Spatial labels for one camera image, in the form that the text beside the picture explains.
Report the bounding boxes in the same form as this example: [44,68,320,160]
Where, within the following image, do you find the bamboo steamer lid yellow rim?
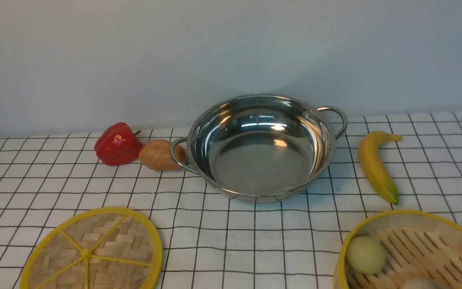
[18,206,164,289]

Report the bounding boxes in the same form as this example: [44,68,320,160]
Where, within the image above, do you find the bamboo steamer basket yellow rim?
[332,210,462,289]

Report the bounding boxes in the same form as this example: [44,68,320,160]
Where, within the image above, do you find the stainless steel pot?
[170,94,348,204]

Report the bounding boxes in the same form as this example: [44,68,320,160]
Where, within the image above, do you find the brown potato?
[138,139,181,171]

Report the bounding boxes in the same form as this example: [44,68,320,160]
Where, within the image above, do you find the white checkered tablecloth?
[0,111,462,289]

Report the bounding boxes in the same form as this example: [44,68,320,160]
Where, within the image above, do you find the red bell pepper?
[94,122,143,166]

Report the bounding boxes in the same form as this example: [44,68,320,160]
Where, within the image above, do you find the yellow banana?
[358,130,403,205]

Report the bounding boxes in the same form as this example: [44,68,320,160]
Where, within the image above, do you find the green round bun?
[345,236,386,275]

